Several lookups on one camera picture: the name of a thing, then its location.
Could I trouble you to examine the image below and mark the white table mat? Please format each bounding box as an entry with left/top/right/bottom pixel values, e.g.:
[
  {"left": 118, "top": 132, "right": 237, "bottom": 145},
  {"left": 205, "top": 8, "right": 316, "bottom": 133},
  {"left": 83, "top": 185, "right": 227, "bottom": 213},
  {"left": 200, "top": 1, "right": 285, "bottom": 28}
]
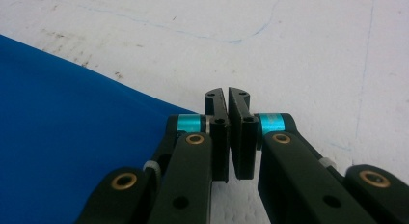
[{"left": 0, "top": 0, "right": 409, "bottom": 224}]

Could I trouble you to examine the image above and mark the blue t-shirt with white print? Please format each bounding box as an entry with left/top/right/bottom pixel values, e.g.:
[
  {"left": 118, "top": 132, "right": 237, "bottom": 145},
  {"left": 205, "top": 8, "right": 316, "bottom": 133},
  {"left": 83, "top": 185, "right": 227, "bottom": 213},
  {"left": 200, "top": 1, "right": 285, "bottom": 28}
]
[{"left": 0, "top": 34, "right": 197, "bottom": 224}]

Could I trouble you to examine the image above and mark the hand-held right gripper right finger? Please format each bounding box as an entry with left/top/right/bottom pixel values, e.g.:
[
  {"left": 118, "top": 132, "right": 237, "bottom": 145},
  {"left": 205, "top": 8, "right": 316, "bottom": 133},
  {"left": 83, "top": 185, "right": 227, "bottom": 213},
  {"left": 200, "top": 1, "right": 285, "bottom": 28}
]
[{"left": 228, "top": 86, "right": 287, "bottom": 181}]

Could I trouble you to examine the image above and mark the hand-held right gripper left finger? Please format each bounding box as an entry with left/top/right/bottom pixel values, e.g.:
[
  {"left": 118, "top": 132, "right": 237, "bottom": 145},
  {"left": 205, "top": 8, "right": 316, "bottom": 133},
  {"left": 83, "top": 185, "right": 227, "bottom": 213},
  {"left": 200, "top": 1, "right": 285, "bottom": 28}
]
[{"left": 175, "top": 87, "right": 232, "bottom": 183}]

